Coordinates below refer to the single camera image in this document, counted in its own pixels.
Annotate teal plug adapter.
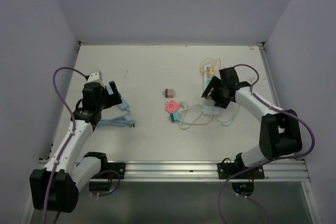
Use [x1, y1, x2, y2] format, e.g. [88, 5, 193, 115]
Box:
[168, 113, 180, 123]

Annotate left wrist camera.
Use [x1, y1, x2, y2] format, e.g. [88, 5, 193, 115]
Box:
[86, 70, 103, 86]

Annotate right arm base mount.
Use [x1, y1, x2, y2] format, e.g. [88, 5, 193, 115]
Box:
[217, 158, 265, 197]

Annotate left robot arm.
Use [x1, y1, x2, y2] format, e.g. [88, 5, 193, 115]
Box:
[29, 81, 122, 213]

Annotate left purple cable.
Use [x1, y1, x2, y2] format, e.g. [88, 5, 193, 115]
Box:
[41, 67, 91, 224]

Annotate yellow cable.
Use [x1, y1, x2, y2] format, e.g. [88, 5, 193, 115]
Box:
[199, 56, 223, 77]

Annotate yellow plug adapter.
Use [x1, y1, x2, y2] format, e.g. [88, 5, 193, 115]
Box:
[208, 67, 217, 74]

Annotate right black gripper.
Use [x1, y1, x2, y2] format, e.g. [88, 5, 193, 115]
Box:
[202, 76, 231, 109]

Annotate aluminium rail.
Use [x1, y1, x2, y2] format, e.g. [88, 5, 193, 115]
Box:
[109, 160, 310, 182]

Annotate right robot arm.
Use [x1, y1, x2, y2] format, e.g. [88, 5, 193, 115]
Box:
[202, 67, 302, 178]

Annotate white power strip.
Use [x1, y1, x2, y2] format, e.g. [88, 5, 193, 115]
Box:
[177, 65, 241, 130]

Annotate brown pink plug adapter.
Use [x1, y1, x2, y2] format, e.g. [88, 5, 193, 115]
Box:
[162, 89, 175, 98]

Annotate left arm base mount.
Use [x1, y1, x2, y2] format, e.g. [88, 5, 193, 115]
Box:
[89, 162, 125, 198]

